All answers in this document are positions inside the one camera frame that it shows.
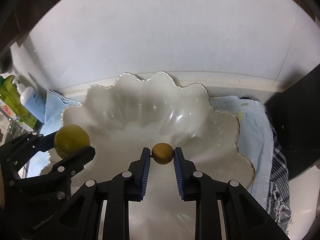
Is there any green apple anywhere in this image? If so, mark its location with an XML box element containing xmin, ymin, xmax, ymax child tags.
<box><xmin>54</xmin><ymin>124</ymin><xmax>91</xmax><ymax>159</ymax></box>

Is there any small tan longan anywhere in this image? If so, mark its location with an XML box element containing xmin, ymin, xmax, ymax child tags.
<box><xmin>151</xmin><ymin>142</ymin><xmax>174</xmax><ymax>165</ymax></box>

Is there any blue white pump bottle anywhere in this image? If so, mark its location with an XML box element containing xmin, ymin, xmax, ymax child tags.
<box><xmin>12</xmin><ymin>73</ymin><xmax>46</xmax><ymax>124</ymax></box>

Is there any white scalloped ceramic bowl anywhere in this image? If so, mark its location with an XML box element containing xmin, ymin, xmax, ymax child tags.
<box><xmin>60</xmin><ymin>72</ymin><xmax>255</xmax><ymax>239</ymax></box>

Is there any green dish soap bottle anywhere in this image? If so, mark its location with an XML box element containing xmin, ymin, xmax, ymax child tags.
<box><xmin>1</xmin><ymin>75</ymin><xmax>37</xmax><ymax>131</ymax></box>

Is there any light blue patterned cloth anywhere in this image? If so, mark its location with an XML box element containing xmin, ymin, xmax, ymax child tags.
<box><xmin>41</xmin><ymin>90</ymin><xmax>274</xmax><ymax>208</ymax></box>

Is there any black white checkered towel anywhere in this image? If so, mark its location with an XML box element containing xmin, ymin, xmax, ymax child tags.
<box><xmin>240</xmin><ymin>96</ymin><xmax>293</xmax><ymax>235</ymax></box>

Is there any black knife block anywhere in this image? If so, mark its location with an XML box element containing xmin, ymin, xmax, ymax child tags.
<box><xmin>265</xmin><ymin>66</ymin><xmax>319</xmax><ymax>180</ymax></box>

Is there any dark wooden window frame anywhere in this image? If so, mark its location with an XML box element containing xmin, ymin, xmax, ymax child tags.
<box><xmin>1</xmin><ymin>0</ymin><xmax>59</xmax><ymax>73</ymax></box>

